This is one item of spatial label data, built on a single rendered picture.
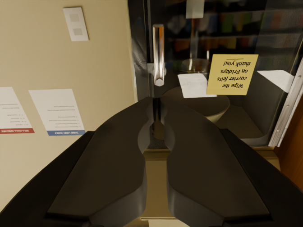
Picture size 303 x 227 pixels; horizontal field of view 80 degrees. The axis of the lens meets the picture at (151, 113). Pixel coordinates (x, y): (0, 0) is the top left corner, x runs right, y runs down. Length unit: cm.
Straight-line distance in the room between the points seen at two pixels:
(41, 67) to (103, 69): 27
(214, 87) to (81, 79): 65
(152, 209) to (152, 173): 8
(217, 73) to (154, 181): 27
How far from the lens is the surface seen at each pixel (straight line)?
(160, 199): 45
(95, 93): 89
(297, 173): 57
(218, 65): 35
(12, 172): 153
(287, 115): 46
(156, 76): 29
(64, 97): 96
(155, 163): 44
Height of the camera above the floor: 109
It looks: 32 degrees up
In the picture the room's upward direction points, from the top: 177 degrees clockwise
